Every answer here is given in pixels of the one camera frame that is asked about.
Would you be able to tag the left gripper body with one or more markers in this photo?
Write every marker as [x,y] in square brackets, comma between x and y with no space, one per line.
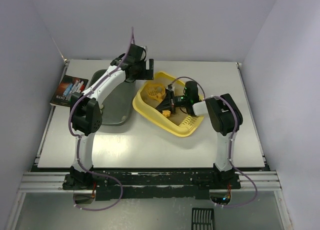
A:
[146,69]

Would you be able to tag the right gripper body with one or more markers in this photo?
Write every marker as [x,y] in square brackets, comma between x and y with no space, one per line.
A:
[171,101]

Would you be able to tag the orange litter scoop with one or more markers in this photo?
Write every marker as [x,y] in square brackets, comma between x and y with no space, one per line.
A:
[157,92]

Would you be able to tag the yellow litter box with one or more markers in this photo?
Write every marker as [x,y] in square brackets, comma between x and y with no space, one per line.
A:
[185,129]

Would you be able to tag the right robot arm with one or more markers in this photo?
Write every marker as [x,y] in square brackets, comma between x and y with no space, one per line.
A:
[224,115]

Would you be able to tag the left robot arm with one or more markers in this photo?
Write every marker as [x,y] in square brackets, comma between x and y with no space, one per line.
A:
[85,117]

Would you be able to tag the beige litter pellets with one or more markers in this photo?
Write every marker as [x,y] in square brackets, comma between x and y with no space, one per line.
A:
[180,118]

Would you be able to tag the dark grey plastic tray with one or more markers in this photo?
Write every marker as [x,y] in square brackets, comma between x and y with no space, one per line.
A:
[116,108]

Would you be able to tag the book with markers cover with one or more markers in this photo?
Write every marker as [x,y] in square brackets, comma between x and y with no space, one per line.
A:
[64,91]

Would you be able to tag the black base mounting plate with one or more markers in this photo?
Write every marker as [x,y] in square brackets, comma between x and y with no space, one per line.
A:
[112,183]

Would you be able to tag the black vent grille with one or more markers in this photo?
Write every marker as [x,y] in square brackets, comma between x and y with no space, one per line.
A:
[202,218]

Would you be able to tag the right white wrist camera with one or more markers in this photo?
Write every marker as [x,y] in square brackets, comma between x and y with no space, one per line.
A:
[171,87]

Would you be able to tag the aluminium frame rail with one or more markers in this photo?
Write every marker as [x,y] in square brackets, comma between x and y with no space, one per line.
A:
[261,180]

